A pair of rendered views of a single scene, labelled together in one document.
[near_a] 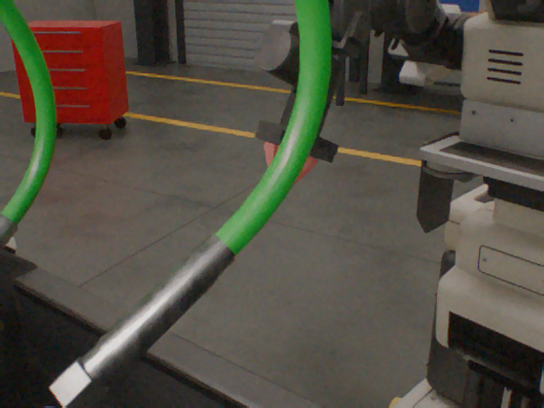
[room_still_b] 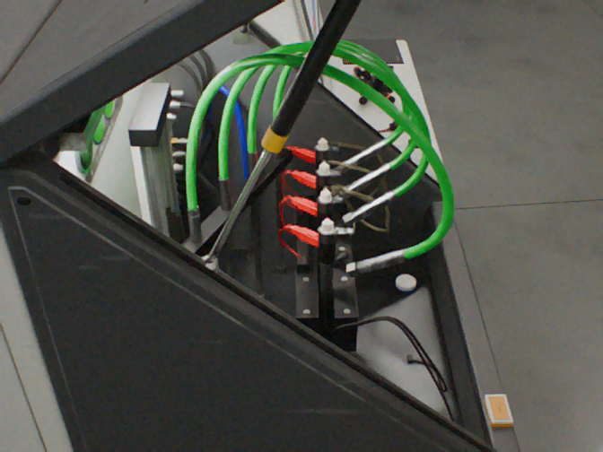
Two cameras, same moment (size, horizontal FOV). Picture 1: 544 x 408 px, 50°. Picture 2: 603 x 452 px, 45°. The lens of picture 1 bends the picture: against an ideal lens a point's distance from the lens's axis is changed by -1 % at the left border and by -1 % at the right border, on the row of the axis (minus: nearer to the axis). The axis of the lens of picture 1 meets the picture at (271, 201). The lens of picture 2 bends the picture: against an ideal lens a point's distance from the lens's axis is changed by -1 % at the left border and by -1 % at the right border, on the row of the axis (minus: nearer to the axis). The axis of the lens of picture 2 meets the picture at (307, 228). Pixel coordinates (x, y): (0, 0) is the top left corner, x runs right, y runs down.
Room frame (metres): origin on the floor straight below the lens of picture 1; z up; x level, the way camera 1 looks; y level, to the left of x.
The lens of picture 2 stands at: (-0.33, -0.51, 1.80)
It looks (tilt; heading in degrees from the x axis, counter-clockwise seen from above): 37 degrees down; 53
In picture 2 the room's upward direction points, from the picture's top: straight up
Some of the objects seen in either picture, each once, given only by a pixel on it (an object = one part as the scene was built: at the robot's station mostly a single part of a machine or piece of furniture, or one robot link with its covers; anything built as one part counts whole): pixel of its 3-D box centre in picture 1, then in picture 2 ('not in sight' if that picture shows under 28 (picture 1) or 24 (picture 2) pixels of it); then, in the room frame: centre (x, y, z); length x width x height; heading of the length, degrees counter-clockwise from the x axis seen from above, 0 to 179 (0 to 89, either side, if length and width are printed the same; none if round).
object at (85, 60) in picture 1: (73, 80); not in sight; (4.55, 1.56, 0.43); 0.70 x 0.46 x 0.86; 84
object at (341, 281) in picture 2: not in sight; (323, 281); (0.30, 0.28, 0.91); 0.34 x 0.10 x 0.15; 54
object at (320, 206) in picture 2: not in sight; (331, 249); (0.29, 0.24, 1.01); 0.05 x 0.03 x 0.21; 144
